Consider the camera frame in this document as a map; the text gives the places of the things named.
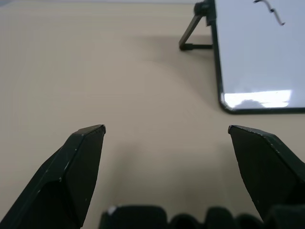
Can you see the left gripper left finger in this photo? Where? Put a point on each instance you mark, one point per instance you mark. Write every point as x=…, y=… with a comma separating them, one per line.
x=59, y=171

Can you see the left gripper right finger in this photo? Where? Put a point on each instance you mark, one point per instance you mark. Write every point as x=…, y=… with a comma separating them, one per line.
x=267, y=167

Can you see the black-framed whiteboard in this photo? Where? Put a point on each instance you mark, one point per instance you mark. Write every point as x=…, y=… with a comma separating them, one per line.
x=257, y=59

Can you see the black whiteboard stand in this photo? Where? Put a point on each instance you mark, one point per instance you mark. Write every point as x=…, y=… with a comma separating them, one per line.
x=190, y=31

